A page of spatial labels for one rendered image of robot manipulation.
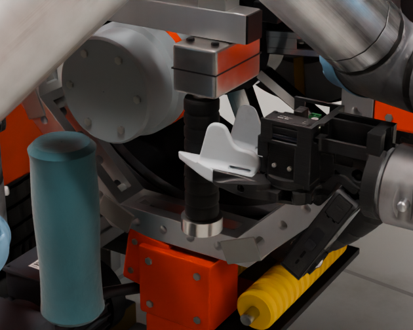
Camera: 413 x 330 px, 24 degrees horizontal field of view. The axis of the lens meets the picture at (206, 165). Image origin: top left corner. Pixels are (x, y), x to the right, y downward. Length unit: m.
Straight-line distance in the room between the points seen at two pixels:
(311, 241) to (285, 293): 0.42
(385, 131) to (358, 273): 1.58
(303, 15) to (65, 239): 0.61
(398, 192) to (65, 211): 0.54
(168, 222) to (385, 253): 1.28
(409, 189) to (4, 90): 0.48
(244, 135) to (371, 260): 1.55
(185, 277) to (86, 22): 0.90
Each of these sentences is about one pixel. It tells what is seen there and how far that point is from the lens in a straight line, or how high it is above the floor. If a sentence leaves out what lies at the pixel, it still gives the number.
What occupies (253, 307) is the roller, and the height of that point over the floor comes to 0.52.
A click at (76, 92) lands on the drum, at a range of 1.13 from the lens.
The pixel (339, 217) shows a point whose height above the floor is 0.82.
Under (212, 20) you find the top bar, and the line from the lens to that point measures 0.93.
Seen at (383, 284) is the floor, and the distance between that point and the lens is 2.39.
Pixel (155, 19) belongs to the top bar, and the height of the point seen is 0.96.
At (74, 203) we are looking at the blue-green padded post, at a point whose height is 0.67.
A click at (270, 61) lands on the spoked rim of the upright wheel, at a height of 0.83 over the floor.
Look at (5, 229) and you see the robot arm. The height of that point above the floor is 0.82.
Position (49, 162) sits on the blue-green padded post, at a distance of 1.22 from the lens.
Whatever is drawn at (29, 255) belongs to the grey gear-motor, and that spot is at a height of 0.43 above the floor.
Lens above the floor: 1.22
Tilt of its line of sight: 24 degrees down
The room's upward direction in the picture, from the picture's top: straight up
